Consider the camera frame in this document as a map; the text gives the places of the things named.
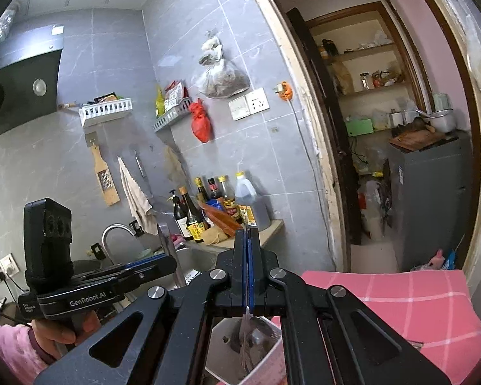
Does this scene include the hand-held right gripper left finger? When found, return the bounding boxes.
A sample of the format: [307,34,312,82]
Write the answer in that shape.
[34,228,249,385]

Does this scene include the green box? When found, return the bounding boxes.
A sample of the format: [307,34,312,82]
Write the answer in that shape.
[346,118,375,138]

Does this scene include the grey cabinet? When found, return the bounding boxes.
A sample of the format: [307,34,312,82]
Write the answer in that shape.
[386,132,475,272]

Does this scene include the yellow label sauce bottle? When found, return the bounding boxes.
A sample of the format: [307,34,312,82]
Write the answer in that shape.
[178,186,205,244]

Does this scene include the pink checked tablecloth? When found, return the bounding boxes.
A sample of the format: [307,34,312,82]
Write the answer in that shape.
[270,269,481,385]

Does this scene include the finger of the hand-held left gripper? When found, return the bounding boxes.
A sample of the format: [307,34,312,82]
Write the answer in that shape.
[115,253,178,269]
[73,264,173,292]

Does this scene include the red white seasoning packet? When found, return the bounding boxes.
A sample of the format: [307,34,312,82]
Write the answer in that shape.
[164,81,187,113]

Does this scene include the white perforated utensil basket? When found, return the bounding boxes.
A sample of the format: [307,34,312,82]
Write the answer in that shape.
[204,316,283,385]

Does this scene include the thin wall cable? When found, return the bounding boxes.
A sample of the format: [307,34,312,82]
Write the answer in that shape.
[288,100,334,250]

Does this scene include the beige cloth bundle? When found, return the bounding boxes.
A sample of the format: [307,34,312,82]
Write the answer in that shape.
[202,226,229,246]

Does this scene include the person's left forearm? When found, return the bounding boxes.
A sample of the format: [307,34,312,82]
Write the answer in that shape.
[0,319,46,385]

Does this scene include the beige kitchen counter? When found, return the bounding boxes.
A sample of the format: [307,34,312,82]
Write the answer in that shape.
[183,219,285,258]

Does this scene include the dark bottle gold cap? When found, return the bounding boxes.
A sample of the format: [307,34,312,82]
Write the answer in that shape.
[194,177,211,206]

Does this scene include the sauce bottle yellow cap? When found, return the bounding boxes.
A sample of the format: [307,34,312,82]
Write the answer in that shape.
[218,175,243,224]

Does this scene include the wooden grater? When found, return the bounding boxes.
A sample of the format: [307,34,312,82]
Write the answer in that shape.
[84,132,121,207]

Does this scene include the orange brown packet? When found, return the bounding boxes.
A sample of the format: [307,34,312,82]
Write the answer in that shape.
[198,202,243,238]

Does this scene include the clear bag of dried goods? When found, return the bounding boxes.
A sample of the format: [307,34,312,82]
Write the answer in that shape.
[192,30,251,99]

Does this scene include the silver exhaust duct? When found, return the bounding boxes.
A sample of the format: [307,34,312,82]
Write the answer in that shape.
[0,5,19,49]

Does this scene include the metal pot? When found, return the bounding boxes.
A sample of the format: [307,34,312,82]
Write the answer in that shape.
[428,108,456,134]

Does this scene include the wooden shelf unit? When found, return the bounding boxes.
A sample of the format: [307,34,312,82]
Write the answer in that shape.
[306,2,430,138]

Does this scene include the stainless steel sink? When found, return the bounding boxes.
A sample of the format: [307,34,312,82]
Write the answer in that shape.
[175,246,210,286]

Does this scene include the wooden cutting board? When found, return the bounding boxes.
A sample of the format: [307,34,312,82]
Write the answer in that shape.
[388,128,458,152]

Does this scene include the white double wall socket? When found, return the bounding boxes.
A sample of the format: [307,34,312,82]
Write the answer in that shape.
[0,252,19,286]

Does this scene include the grey wall rack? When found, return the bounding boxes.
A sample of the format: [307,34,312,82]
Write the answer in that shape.
[153,96,194,133]

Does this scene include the orange wall hook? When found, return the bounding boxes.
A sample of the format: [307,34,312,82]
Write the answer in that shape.
[274,82,293,102]

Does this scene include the black range hood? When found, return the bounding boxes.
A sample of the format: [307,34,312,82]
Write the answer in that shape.
[0,46,63,146]

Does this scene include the dark wooden door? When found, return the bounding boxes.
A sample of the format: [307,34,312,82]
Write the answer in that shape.
[286,7,362,246]

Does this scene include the pink toy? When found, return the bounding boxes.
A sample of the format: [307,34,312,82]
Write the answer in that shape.
[410,248,446,272]

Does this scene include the red plastic bag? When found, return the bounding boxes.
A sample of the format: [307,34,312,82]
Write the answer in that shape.
[189,98,214,144]

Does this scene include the plastic bags on floor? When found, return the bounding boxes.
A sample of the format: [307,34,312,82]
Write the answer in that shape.
[356,180,386,242]

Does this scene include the dark bottle red cap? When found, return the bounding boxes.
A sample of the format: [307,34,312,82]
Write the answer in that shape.
[207,178,224,202]

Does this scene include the person's left hand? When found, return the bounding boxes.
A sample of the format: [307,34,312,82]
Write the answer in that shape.
[30,312,102,365]

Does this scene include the steel faucet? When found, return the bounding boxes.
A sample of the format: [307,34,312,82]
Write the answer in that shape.
[101,224,139,266]

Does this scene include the hanging steel knife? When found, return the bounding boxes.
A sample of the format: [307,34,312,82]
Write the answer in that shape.
[134,150,153,206]

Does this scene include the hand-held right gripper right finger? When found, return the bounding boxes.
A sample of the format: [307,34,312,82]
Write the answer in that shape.
[248,228,453,385]

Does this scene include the large dark liquid jug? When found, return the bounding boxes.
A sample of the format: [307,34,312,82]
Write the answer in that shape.
[234,171,272,232]

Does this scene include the white plastic wall basket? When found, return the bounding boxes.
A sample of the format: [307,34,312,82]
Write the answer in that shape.
[79,98,134,129]

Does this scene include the white hanging towel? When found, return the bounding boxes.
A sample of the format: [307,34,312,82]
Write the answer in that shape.
[117,156,153,235]

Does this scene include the white wall switch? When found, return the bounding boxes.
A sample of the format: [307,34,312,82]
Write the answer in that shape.
[228,96,250,121]

